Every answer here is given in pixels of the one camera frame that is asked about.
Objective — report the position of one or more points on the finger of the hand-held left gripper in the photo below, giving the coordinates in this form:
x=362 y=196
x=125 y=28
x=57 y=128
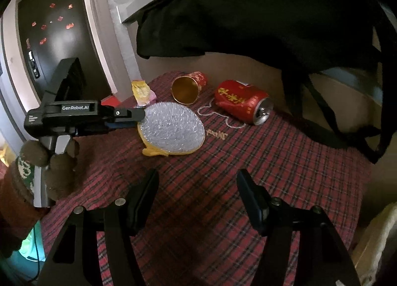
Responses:
x=121 y=124
x=124 y=113

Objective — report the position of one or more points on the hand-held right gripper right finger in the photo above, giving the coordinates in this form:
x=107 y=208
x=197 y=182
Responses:
x=252 y=202

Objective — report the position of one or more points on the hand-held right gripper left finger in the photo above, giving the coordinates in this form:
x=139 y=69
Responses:
x=145 y=199

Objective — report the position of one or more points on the person's left forearm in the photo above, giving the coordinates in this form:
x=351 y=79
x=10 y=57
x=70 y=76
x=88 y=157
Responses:
x=15 y=211

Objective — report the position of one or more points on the person's left hand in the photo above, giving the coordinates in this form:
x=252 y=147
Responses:
x=60 y=174

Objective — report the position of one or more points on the red doormat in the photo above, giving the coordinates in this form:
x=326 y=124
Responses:
x=110 y=100

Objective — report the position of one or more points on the yellow snack packet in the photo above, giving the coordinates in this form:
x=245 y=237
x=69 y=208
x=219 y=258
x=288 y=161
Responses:
x=141 y=90

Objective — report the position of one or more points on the red plaid tablecloth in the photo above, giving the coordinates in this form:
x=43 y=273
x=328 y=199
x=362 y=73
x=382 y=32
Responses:
x=201 y=196

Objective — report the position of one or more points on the red and gold paper cup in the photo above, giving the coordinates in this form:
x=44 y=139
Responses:
x=186 y=89

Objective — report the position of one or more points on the small brown twisted scrap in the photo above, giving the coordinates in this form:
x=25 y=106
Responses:
x=217 y=134

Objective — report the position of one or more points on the dark door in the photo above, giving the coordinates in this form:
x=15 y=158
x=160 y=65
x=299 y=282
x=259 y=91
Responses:
x=62 y=41

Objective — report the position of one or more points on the group of red door stickers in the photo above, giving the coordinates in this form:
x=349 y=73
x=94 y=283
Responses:
x=69 y=25

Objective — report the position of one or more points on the red drink can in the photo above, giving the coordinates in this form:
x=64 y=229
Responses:
x=238 y=98

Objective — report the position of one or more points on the green bin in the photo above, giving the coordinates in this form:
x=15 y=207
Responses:
x=29 y=245

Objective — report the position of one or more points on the cream and yellow soft item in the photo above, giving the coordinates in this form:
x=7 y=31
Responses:
x=378 y=236

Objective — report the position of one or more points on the black bag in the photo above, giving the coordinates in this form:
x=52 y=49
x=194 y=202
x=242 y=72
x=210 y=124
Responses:
x=248 y=19

